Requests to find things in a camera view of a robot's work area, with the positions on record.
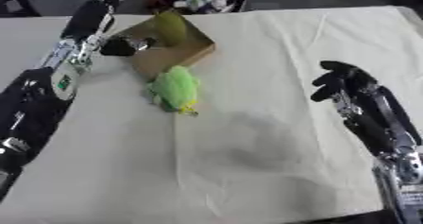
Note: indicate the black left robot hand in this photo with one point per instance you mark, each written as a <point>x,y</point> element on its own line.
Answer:
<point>88,18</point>

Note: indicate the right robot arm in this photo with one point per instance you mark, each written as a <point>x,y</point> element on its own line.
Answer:
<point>410,193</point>

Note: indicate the green soft toy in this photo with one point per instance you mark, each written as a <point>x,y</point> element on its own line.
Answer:
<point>175,87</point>

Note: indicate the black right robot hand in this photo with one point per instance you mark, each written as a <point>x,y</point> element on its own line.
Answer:
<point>370,120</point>

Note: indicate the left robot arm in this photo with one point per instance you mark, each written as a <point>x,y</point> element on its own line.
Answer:
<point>33,108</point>

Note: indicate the tan cardboard box green inside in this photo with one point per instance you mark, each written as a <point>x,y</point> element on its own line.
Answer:
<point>165,56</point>

